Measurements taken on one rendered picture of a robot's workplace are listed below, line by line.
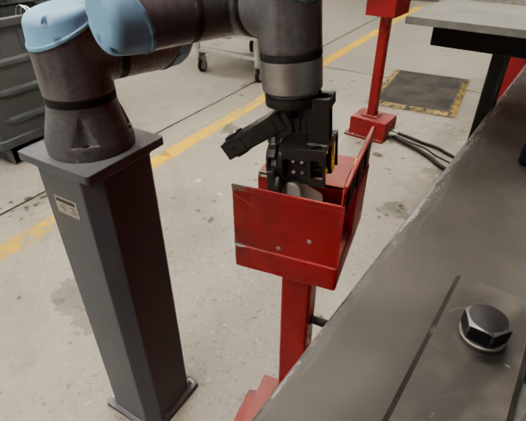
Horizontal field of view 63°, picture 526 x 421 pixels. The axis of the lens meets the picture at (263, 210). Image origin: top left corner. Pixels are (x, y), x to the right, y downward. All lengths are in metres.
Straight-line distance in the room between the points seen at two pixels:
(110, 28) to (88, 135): 0.30
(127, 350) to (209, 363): 0.40
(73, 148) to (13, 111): 1.85
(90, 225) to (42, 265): 1.07
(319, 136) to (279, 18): 0.15
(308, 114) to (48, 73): 0.41
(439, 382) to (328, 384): 0.07
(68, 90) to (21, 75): 1.87
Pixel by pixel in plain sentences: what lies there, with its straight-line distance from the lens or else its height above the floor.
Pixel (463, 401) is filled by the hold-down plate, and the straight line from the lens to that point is 0.27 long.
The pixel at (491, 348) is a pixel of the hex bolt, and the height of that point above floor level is 0.91.
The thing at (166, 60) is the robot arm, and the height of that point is 0.90.
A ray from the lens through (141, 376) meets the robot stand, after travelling 1.12.
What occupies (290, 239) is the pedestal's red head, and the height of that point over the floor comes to 0.74.
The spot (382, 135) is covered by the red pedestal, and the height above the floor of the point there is 0.05.
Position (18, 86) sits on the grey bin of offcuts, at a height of 0.39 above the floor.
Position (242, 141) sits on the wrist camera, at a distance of 0.60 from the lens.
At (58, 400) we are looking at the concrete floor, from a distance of 1.43.
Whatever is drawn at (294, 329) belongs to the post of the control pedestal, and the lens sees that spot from 0.85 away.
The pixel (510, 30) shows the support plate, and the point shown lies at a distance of 0.65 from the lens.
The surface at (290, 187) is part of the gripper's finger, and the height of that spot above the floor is 0.81.
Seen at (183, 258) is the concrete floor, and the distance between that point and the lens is 1.73.
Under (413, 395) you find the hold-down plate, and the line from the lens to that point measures 0.26.
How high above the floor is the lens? 1.12
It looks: 35 degrees down
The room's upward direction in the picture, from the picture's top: straight up
